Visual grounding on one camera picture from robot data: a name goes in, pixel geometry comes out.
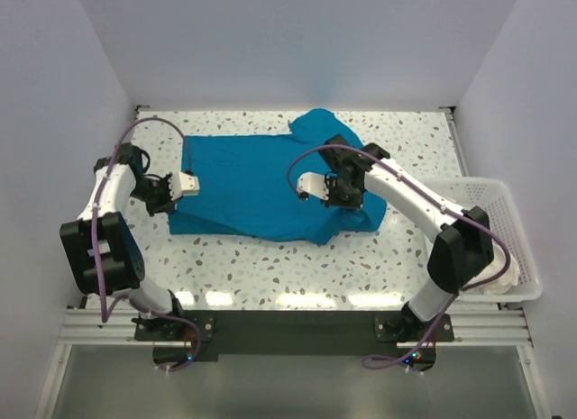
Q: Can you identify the blue polo t shirt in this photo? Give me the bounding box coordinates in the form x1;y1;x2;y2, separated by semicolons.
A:
169;108;387;245

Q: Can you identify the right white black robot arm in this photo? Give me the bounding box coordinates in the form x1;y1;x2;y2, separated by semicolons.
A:
320;135;494;341

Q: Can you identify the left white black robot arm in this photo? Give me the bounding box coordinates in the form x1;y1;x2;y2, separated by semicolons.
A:
60;143;198;340

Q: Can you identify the white plastic basket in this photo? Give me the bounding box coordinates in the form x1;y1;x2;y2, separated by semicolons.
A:
424;177;543;304

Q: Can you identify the white t shirt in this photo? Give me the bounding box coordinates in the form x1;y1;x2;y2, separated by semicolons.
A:
468;251;522;296

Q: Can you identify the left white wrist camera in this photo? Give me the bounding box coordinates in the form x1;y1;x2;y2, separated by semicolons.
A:
171;172;200;200

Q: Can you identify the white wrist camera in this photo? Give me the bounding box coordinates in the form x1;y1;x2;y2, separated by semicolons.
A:
171;172;200;200
297;172;328;201

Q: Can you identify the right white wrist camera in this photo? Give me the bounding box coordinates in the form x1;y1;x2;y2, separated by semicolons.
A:
297;172;328;201

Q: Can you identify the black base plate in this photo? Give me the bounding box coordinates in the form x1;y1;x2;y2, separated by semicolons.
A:
133;310;455;372

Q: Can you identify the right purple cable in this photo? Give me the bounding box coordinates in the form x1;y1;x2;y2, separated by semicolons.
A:
287;141;513;370

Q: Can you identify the aluminium rail frame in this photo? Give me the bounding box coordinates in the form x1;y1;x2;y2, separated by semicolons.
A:
34;303;553;418

